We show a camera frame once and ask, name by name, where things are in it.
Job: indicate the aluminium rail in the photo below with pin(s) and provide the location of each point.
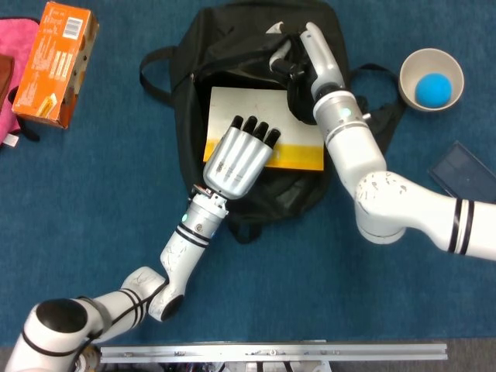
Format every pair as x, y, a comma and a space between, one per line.
271, 352

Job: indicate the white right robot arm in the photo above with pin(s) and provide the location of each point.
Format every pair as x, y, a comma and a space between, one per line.
368, 162

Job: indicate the beige bowl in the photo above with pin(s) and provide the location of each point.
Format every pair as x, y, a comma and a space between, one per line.
426, 62

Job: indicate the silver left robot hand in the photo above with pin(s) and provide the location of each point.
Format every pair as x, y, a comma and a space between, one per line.
236, 162

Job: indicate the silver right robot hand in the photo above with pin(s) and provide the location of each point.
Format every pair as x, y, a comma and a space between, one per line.
323, 62

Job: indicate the yellow and white book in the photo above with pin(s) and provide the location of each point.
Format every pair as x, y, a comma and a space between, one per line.
248, 104

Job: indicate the blue carpet table mat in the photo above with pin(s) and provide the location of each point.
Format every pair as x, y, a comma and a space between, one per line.
290, 290

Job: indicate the blue ball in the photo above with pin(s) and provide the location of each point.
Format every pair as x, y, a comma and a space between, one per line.
434, 91

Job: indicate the brown leather pouch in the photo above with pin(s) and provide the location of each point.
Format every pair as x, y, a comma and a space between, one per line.
5, 77

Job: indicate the pink towel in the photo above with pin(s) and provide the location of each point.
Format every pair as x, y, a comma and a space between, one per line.
15, 38

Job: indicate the black backpack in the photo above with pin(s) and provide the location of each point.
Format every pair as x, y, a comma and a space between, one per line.
232, 50

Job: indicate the dark blue plastic tray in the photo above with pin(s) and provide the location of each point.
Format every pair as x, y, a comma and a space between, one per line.
461, 170

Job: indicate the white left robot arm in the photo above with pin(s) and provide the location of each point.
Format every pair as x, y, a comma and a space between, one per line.
182, 252

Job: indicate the orange cardboard box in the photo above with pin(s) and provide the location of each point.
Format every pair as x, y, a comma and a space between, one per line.
54, 62

